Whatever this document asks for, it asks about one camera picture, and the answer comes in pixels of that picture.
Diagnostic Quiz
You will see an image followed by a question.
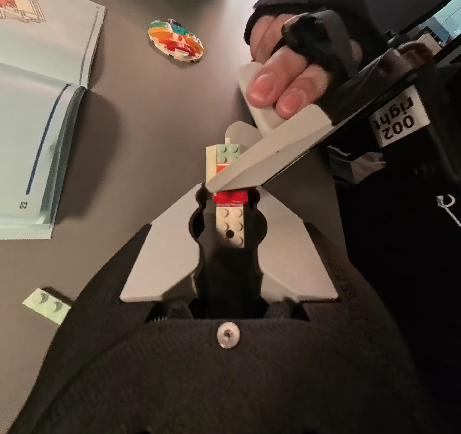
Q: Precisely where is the round rainbow lego disc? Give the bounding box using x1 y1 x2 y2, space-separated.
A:
148 18 205 64

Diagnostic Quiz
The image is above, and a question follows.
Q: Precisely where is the multicoloured lego assembly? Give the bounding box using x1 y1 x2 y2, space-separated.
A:
205 137 251 249

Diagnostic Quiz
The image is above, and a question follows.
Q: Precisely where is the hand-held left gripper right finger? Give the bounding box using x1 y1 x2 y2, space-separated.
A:
250 185 339 302

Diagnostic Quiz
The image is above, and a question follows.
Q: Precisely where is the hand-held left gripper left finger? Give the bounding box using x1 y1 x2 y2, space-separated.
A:
120 183 208 302

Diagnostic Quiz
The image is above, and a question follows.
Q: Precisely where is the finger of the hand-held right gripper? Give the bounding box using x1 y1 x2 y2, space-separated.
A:
206 104 333 193
225 120 261 154

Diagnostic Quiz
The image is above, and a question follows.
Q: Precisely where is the open instruction booklet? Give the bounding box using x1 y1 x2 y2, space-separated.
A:
0 0 107 241

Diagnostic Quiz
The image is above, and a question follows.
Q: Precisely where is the person's right hand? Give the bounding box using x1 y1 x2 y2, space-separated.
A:
244 0 384 119

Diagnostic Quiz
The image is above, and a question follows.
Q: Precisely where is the white cable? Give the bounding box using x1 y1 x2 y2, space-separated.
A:
436 194 461 227

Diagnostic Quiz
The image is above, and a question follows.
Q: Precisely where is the mint green lego plate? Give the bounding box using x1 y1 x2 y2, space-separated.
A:
22 287 71 326

